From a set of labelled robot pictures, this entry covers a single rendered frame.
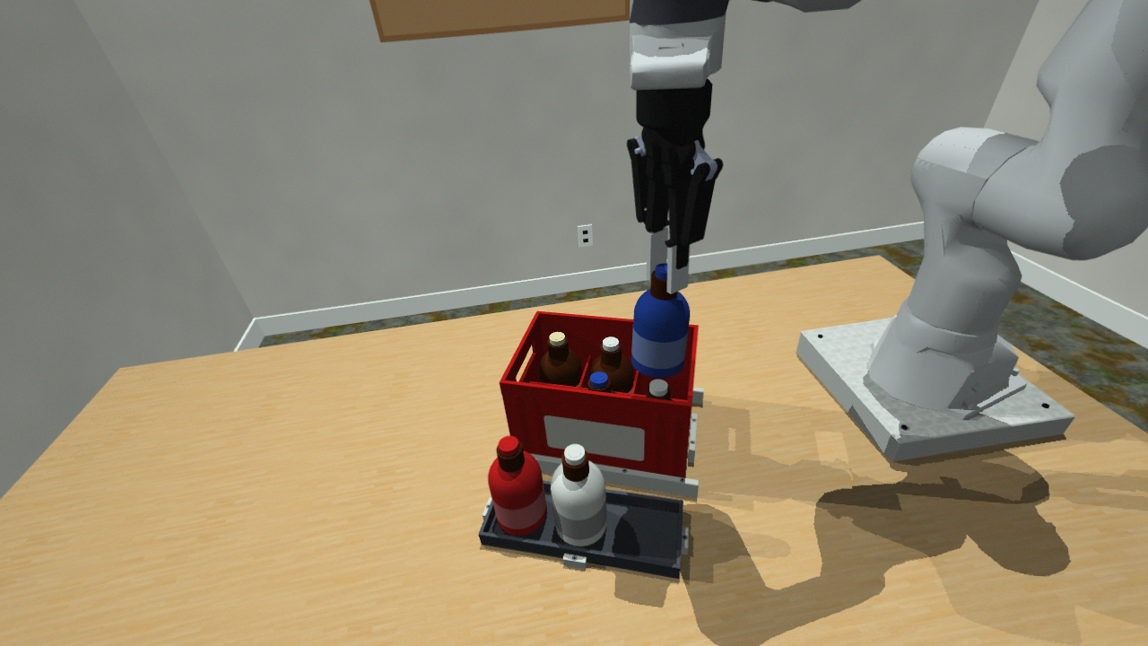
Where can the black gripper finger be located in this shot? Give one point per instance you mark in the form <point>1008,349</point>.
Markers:
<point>689,199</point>
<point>649,184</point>

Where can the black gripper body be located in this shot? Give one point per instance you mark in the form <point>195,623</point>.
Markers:
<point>682,113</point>

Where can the brown glass bottle with cream cap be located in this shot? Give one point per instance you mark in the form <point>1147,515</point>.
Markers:
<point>560,365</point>

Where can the brown bottle with white cap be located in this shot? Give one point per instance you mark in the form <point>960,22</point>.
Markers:
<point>658,389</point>
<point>616,366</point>

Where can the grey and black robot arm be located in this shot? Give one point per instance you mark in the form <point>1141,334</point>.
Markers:
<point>1078,193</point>

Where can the brown bottle with blue cap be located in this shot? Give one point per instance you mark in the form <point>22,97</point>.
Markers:
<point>599,381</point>

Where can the blue bottle with light blue label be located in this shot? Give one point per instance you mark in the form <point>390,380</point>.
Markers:
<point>660,329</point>

